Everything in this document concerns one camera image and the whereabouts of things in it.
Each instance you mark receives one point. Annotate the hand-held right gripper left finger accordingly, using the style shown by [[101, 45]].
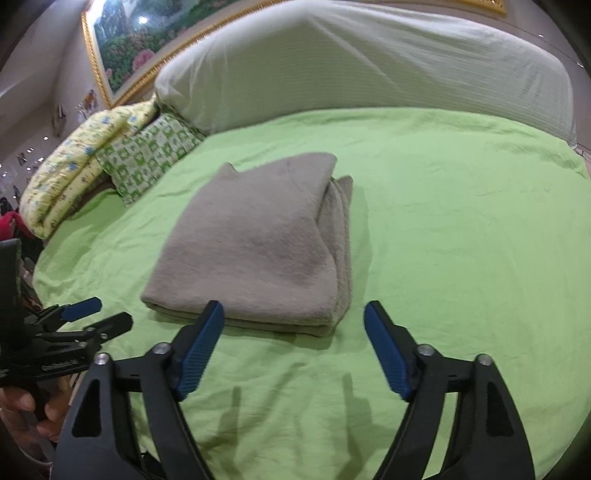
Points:
[[201, 350]]

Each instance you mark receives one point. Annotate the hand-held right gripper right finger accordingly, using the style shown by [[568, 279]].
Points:
[[388, 356]]

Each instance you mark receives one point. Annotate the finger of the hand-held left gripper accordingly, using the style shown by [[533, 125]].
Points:
[[83, 308], [113, 324]]

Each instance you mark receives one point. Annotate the beige knit sweater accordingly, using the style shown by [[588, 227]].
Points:
[[254, 244]]

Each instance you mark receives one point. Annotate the person's left hand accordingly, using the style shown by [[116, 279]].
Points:
[[27, 434]]

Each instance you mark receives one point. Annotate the red cloth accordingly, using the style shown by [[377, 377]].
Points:
[[10, 226]]

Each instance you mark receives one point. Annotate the yellow printed quilt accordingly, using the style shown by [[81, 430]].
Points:
[[64, 175]]

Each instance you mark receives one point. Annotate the green bed sheet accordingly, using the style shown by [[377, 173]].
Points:
[[438, 221]]

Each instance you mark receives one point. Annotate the green and white patterned pillow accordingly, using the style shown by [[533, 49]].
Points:
[[143, 157]]

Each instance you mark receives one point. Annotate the gold framed landscape painting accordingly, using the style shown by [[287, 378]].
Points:
[[124, 41]]

